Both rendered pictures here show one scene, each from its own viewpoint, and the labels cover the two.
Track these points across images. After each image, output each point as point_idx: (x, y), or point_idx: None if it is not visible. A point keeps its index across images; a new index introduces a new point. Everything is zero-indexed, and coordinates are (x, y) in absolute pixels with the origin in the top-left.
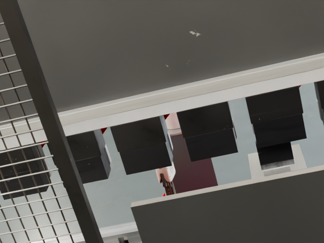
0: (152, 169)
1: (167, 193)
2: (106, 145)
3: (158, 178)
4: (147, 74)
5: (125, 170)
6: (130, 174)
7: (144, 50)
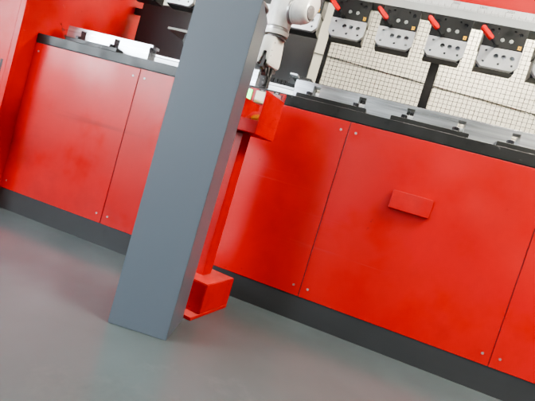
0: (300, 35)
1: (267, 85)
2: (332, 17)
3: (279, 64)
4: None
5: (318, 36)
6: (314, 38)
7: None
